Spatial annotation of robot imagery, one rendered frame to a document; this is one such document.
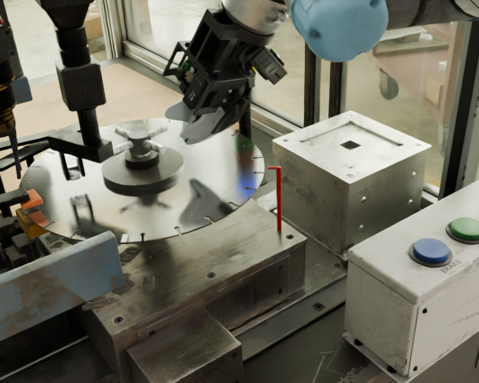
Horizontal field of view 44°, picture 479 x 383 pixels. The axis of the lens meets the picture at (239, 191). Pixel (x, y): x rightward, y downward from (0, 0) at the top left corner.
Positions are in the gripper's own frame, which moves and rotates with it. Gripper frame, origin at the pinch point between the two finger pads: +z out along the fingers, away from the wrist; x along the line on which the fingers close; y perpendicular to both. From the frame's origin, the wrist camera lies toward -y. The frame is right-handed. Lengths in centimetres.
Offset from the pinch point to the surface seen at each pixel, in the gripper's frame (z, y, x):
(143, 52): 49, -55, -68
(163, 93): 43, -45, -46
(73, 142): 1.4, 16.2, -3.6
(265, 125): 24, -46, -16
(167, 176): 2.7, 5.9, 3.7
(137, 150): 2.7, 7.6, -1.4
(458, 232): -11.7, -14.7, 31.0
